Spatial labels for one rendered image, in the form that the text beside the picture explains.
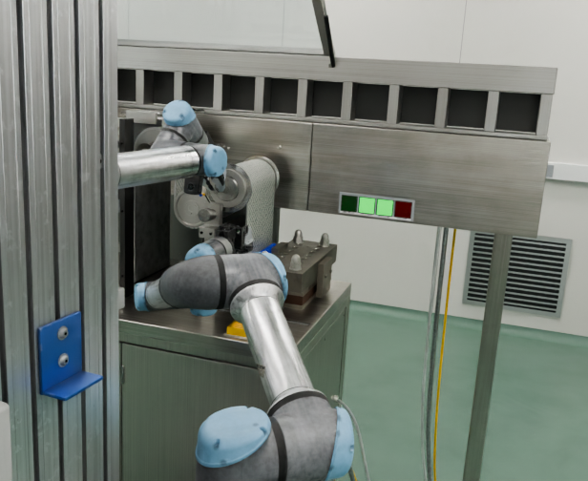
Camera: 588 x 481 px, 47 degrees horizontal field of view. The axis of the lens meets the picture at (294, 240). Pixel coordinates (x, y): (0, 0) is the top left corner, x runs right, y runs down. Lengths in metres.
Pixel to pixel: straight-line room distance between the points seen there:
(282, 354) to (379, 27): 3.55
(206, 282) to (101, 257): 0.45
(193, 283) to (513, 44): 3.42
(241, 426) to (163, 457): 1.02
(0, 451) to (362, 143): 1.67
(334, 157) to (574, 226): 2.59
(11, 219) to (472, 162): 1.63
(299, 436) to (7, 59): 0.71
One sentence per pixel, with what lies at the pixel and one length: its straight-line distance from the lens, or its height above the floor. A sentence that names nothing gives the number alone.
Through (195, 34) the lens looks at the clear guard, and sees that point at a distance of 2.44.
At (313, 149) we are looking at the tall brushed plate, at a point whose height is 1.35.
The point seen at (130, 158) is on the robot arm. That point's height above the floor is 1.40.
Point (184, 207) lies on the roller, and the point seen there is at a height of 1.17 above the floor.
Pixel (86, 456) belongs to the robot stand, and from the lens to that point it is 1.05.
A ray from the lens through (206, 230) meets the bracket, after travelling 2.04.
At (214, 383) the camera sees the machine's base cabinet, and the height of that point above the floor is 0.75.
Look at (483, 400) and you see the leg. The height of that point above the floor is 0.50.
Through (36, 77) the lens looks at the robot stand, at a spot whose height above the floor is 1.57.
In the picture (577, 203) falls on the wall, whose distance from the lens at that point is 4.59.
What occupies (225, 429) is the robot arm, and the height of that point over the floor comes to 1.04.
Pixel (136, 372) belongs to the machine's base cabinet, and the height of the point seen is 0.73.
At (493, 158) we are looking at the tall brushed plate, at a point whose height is 1.37.
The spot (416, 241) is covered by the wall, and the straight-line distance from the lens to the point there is 4.68.
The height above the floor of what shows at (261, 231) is 1.10.
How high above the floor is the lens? 1.60
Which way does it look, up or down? 14 degrees down
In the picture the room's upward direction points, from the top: 3 degrees clockwise
